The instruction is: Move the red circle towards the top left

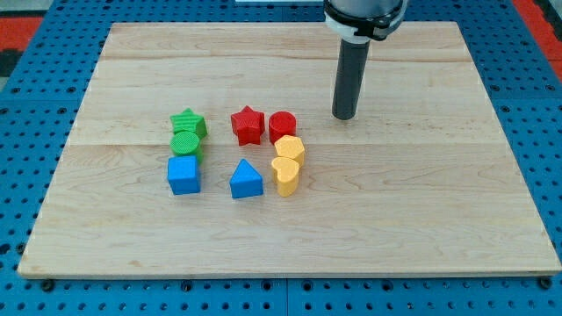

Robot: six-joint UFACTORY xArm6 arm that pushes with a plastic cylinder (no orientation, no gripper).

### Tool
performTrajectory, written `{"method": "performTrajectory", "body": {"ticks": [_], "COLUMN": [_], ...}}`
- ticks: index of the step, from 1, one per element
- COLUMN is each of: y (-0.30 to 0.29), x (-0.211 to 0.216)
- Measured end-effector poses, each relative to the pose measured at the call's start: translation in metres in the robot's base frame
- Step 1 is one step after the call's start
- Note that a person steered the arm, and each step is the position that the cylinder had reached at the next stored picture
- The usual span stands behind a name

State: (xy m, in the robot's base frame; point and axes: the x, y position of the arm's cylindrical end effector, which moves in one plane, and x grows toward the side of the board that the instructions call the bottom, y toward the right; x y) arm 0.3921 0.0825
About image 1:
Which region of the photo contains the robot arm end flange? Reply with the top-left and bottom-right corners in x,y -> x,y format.
323,0 -> 409,44

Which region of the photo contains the yellow pentagon block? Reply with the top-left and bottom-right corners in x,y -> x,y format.
274,135 -> 306,167

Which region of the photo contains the yellow heart block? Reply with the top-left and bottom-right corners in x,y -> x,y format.
271,157 -> 300,197

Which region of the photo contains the red cylinder block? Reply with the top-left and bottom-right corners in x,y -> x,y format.
268,111 -> 297,144

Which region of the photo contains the blue triangle block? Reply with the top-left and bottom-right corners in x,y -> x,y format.
229,159 -> 263,198

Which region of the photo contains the red star block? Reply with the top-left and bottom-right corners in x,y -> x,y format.
231,105 -> 265,146

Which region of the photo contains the green cylinder block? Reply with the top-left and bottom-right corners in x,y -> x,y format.
169,131 -> 203,164

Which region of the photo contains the blue cube block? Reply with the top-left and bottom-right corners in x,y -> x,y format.
167,155 -> 201,195

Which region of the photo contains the green star block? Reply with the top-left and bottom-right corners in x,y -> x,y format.
169,108 -> 208,139

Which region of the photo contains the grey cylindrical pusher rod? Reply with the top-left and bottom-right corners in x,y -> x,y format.
332,39 -> 370,120

